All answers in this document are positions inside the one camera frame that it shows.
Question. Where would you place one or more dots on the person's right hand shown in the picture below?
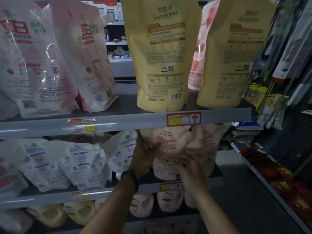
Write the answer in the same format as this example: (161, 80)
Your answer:
(192, 175)

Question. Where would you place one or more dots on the person's left hand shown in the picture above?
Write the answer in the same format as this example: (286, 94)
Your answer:
(141, 158)

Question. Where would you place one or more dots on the grey metal shelf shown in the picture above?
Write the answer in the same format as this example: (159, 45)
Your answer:
(126, 121)

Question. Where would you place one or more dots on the yellow Snowroma pouch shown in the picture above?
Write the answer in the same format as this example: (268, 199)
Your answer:
(234, 65)
(161, 65)

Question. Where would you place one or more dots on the pink bottle pouch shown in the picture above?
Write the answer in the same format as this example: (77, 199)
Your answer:
(200, 61)

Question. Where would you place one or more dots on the magenta Liby detergent pouch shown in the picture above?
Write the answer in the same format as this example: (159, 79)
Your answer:
(87, 56)

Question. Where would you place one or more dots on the small pink white Chaoneng pouches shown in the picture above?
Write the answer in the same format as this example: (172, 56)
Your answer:
(9, 180)

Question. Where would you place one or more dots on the person's right forearm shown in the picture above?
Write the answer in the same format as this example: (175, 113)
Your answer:
(214, 217)

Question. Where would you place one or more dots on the person's left forearm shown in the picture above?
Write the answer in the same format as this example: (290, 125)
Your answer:
(112, 209)

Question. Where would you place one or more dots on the dark background shelf unit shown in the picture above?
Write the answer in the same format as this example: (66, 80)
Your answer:
(119, 65)

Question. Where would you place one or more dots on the dark aisle shelf unit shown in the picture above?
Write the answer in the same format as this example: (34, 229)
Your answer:
(292, 139)

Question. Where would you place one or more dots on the red-framed price tag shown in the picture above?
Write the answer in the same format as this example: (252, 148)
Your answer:
(170, 186)
(82, 125)
(184, 119)
(80, 196)

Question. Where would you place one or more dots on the stack of blue-white packets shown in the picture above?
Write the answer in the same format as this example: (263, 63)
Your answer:
(248, 125)

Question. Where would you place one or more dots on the row of red round packs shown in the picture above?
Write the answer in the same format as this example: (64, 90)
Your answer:
(282, 185)

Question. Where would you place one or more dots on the yellow hanging packets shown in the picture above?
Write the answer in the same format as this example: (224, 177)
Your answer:
(258, 97)

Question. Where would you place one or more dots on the row of pale yellow bottles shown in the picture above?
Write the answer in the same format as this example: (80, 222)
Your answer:
(48, 214)

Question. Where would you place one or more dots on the row of small toiletry boxes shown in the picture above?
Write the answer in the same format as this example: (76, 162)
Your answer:
(109, 12)

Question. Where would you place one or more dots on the hanging mops and brooms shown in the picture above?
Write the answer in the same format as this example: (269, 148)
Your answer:
(292, 46)

